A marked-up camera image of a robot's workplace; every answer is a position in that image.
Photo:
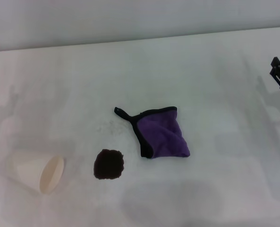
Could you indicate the purple rag with black trim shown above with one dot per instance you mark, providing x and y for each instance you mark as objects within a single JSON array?
[{"x": 163, "y": 134}]

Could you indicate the black water stain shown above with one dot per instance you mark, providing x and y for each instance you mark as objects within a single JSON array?
[{"x": 109, "y": 164}]

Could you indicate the white paper cup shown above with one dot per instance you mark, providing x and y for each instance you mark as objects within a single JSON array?
[{"x": 28, "y": 170}]

